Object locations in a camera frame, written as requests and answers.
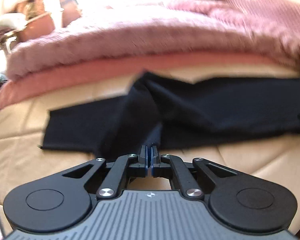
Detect black pants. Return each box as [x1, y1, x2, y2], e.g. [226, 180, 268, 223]
[42, 72, 300, 160]

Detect salmon pink bed sheet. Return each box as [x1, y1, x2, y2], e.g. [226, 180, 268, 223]
[0, 51, 288, 110]

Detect terracotta storage bin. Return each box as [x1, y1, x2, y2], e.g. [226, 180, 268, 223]
[18, 12, 55, 42]

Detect pink fluffy blanket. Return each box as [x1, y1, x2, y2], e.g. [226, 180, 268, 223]
[6, 0, 300, 80]

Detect pink quilted pillow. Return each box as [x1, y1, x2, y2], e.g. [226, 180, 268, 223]
[218, 0, 300, 35]

